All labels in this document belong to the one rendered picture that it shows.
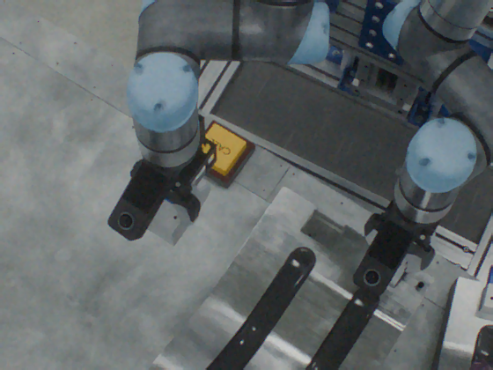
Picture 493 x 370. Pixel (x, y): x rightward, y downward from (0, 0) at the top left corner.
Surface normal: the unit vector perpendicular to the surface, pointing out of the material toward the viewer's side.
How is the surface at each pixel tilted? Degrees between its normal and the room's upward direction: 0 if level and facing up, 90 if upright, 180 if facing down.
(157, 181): 30
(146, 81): 0
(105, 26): 0
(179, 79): 1
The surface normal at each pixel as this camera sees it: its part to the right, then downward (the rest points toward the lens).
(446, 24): -0.43, 0.65
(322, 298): 0.00, -0.35
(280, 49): -0.03, 0.72
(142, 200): -0.25, 0.06
